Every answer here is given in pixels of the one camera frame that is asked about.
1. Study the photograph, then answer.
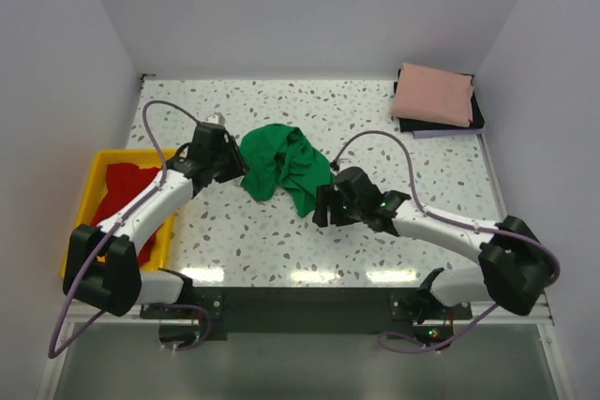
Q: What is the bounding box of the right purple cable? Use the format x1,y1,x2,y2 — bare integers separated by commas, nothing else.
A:
331,130,562,354

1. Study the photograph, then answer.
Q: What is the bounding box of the folded black t-shirt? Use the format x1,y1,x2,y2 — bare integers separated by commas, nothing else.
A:
394,81,485,133

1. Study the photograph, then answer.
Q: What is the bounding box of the green t-shirt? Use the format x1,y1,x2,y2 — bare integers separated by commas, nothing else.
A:
240,124,334,217

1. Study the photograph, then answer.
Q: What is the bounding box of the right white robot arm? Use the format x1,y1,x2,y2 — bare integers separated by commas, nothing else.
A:
312,167,560,319

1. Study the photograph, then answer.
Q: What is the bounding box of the red t-shirt in bin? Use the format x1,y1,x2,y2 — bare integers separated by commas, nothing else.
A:
91,162,163,264

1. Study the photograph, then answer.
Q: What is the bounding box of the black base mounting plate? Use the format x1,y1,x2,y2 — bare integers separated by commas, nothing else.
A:
140,287,473,343

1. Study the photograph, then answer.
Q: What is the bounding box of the folded lavender t-shirt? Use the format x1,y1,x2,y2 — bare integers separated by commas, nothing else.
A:
412,127,486,139

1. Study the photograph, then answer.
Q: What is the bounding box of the folded pink t-shirt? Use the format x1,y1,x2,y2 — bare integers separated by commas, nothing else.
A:
391,63,474,128

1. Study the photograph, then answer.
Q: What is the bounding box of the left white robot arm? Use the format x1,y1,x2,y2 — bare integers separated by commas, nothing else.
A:
63,122,248,318

